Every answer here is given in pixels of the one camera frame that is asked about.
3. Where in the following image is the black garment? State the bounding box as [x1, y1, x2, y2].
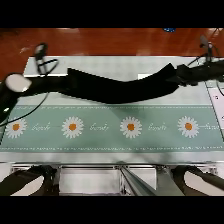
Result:
[65, 62, 181, 105]

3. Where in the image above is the black cable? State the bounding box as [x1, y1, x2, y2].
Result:
[0, 92, 52, 128]

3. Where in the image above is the silver frame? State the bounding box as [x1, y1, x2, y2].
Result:
[0, 161, 224, 197]

